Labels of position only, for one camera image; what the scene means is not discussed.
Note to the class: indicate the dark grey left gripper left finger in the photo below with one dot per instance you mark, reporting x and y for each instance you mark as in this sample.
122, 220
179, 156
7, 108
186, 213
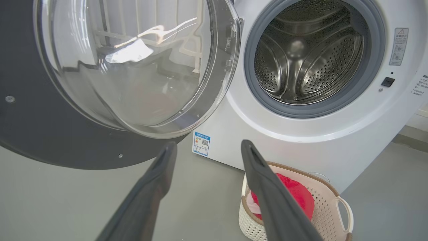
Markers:
143, 204

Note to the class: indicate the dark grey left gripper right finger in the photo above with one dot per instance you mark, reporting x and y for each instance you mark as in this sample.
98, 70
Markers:
277, 204

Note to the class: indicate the red and white clothing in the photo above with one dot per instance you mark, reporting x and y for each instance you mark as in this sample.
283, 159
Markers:
301, 197

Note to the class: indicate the round glass washer door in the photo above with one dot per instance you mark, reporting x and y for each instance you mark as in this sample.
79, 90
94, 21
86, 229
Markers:
33, 100

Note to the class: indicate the cream perforated basket brown rim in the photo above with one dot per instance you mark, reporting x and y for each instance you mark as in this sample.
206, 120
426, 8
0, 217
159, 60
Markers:
326, 201

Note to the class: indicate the white front-load washing machine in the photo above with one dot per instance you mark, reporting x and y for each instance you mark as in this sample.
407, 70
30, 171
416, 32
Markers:
301, 140

